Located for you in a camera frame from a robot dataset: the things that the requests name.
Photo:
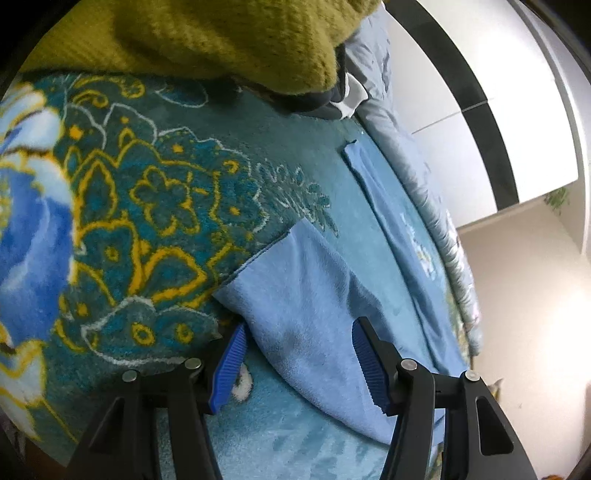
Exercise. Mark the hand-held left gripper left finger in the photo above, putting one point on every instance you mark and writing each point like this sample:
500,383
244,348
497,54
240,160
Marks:
228,369

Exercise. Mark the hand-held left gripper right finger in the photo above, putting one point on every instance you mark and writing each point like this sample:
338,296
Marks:
369,365

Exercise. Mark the light blue garment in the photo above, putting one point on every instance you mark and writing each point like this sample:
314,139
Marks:
304,295

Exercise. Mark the teal floral blanket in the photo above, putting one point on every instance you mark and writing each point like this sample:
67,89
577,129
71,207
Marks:
161,184

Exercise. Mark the grey quilt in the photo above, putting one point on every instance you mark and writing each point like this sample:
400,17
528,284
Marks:
401,138

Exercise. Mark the dark grey and white object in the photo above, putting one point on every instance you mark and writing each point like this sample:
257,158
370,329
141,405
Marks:
339,104

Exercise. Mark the white wardrobe with black strip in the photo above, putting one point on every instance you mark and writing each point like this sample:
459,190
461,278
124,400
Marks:
521,92

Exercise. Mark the olive green knitted sweater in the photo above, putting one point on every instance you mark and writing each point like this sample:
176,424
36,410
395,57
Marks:
207,37

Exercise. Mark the green plant wall sticker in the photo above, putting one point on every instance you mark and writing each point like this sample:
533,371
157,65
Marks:
557,199

